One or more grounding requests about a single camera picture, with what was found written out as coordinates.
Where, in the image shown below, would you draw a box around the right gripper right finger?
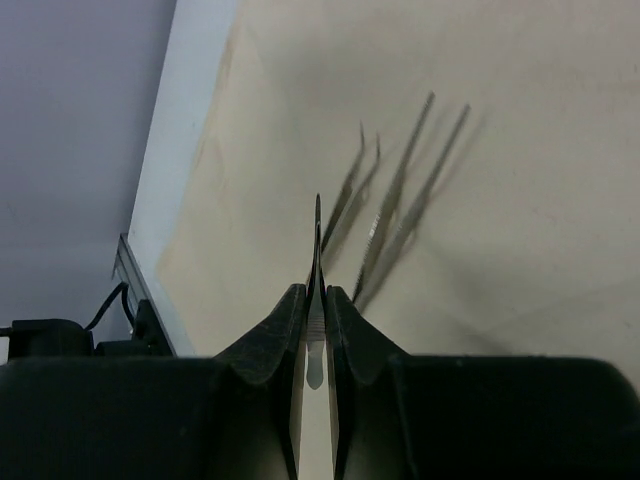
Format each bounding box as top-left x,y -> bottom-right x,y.
325,287 -> 639,479

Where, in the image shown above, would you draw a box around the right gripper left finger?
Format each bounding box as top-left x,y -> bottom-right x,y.
1,284 -> 306,479

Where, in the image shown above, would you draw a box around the short metal tweezers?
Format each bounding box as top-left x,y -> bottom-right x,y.
295,193 -> 341,480

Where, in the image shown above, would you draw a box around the long straight metal forceps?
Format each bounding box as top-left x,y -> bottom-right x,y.
349,90 -> 474,306

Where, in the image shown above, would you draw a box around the beige surgical wrap cloth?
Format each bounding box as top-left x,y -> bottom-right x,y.
158,1 -> 639,357

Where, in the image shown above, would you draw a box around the curved metal tweezers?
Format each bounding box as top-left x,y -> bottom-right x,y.
321,123 -> 381,268

